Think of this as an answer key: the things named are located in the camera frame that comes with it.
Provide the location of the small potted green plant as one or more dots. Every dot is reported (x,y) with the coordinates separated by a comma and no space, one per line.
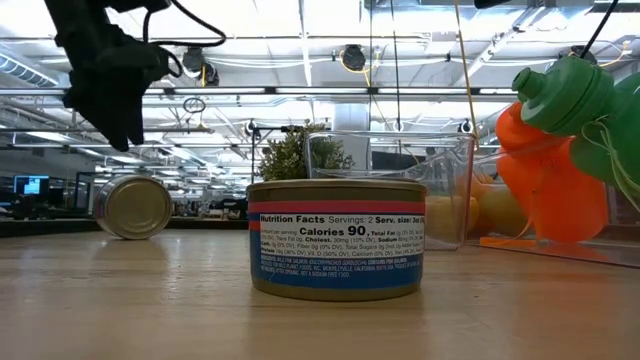
(285,160)

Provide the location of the long clear plastic bin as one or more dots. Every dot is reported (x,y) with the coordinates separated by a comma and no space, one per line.
(550,252)

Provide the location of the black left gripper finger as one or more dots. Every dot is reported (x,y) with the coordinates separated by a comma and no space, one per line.
(114,127)
(136,125)

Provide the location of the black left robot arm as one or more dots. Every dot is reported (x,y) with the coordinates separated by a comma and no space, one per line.
(85,15)

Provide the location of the orange plastic squeeze bottle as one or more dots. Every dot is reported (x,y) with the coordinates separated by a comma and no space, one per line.
(550,200)

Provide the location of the blue label salmon can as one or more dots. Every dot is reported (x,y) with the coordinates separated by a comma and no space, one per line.
(335,240)
(132,207)

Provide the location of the lit computer monitor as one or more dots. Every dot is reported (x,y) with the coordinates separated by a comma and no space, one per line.
(31,185)

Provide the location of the green plastic squeeze bottle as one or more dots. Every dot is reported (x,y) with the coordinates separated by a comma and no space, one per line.
(565,95)

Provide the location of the yellow orange toy squash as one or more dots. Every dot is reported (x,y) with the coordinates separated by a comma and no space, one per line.
(450,220)

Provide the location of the short clear plastic bin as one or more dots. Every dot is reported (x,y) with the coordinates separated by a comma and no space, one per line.
(390,150)

